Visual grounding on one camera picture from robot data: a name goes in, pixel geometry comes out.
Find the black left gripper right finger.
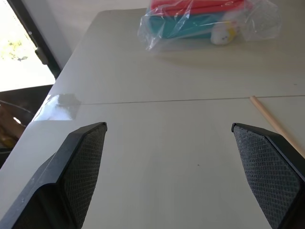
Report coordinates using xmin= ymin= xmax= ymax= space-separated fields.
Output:
xmin=231 ymin=123 xmax=305 ymax=229

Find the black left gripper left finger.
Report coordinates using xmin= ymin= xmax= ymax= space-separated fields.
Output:
xmin=0 ymin=122 xmax=108 ymax=229

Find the wooden chopstick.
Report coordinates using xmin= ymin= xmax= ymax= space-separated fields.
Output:
xmin=249 ymin=95 xmax=305 ymax=158

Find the clear adhesive tape patch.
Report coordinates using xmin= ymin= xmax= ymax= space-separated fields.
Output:
xmin=32 ymin=94 xmax=82 ymax=122

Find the white and yellow plush toy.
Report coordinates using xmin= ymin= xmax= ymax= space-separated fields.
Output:
xmin=210 ymin=11 xmax=241 ymax=46

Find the clear plastic bag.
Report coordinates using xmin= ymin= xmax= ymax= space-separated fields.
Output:
xmin=137 ymin=0 xmax=283 ymax=51

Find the teal plastic box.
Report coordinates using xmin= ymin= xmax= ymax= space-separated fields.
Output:
xmin=145 ymin=9 xmax=224 ymax=40

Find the red plastic box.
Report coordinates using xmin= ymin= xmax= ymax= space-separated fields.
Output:
xmin=150 ymin=0 xmax=251 ymax=15

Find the black window frame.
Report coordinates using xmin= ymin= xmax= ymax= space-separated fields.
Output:
xmin=6 ymin=0 xmax=62 ymax=79

